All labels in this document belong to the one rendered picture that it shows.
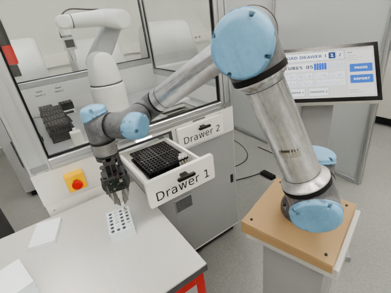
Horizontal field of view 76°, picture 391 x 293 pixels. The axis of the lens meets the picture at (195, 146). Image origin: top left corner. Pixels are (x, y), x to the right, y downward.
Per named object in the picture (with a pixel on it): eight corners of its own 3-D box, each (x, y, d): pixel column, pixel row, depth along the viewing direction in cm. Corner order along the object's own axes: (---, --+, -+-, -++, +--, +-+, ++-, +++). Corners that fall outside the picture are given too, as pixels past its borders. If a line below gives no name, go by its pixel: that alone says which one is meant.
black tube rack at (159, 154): (189, 170, 107) (188, 156, 104) (153, 186, 98) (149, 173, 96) (166, 152, 124) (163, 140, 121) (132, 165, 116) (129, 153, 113)
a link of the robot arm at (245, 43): (342, 195, 68) (266, -9, 50) (353, 238, 56) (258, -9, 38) (297, 202, 74) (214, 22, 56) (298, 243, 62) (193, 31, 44)
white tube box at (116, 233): (136, 233, 87) (134, 225, 86) (112, 243, 85) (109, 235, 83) (130, 213, 98) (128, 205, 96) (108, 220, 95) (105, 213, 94)
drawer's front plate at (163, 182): (214, 177, 102) (212, 153, 97) (151, 209, 89) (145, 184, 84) (212, 175, 104) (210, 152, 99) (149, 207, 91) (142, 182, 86)
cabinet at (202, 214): (241, 228, 184) (235, 128, 148) (102, 321, 137) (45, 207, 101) (176, 175, 257) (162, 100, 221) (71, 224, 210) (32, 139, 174)
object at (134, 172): (209, 174, 102) (207, 161, 100) (152, 202, 91) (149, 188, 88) (163, 144, 133) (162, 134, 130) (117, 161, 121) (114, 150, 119)
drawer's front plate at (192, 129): (223, 132, 141) (222, 113, 136) (180, 149, 128) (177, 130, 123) (221, 131, 143) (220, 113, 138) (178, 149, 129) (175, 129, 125)
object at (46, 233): (56, 243, 88) (54, 240, 87) (29, 251, 86) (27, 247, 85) (62, 220, 99) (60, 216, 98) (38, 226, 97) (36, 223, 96)
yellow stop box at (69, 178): (88, 186, 103) (83, 172, 100) (70, 194, 100) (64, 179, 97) (85, 181, 107) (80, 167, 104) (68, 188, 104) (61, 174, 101)
